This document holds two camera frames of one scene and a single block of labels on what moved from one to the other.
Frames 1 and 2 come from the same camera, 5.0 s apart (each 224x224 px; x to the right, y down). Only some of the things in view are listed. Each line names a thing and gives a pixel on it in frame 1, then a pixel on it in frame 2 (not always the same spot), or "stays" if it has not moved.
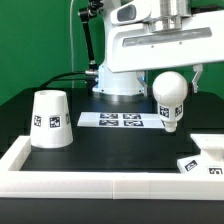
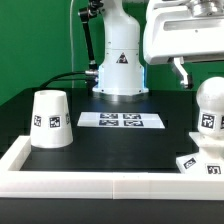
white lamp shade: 51,125 stays
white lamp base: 211,157 stays
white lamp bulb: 169,90 -> 210,101
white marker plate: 120,120 stays
